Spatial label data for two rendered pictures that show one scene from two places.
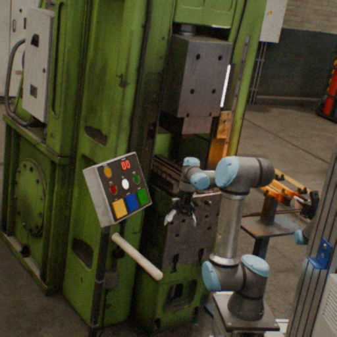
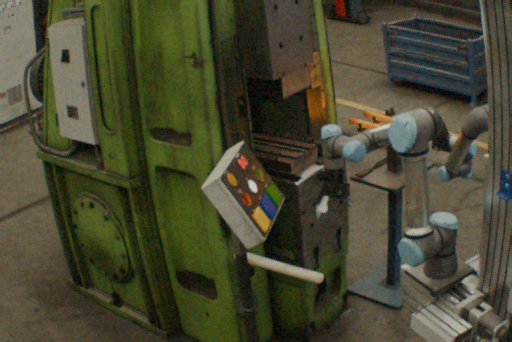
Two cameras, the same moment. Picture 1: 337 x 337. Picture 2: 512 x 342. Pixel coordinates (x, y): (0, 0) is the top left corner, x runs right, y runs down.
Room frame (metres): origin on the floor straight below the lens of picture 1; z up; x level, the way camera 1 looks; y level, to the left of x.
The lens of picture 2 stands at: (-0.07, 0.61, 2.23)
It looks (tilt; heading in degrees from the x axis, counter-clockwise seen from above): 23 degrees down; 350
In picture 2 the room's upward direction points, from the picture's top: 7 degrees counter-clockwise
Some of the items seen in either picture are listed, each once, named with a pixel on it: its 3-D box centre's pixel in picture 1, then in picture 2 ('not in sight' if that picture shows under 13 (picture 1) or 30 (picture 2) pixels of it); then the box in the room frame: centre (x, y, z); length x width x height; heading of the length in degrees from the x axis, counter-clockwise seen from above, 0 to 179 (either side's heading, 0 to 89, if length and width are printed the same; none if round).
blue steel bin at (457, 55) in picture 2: not in sight; (443, 56); (6.26, -2.63, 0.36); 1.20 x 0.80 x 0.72; 34
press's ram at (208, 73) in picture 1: (187, 72); (257, 24); (3.03, 0.00, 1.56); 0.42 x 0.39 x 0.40; 39
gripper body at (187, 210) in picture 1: (185, 202); (335, 182); (2.32, -0.09, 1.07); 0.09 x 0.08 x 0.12; 13
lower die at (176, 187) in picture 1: (166, 172); (266, 151); (3.00, 0.03, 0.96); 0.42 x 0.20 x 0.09; 39
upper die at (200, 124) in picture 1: (174, 114); (257, 76); (3.00, 0.03, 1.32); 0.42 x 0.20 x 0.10; 39
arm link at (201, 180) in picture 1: (201, 178); (353, 147); (2.24, -0.14, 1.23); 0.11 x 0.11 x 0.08; 21
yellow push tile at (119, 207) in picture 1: (119, 208); (260, 219); (2.28, 0.21, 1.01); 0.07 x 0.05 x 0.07; 154
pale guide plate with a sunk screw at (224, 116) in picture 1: (222, 124); (313, 70); (3.14, -0.26, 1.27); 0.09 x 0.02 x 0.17; 129
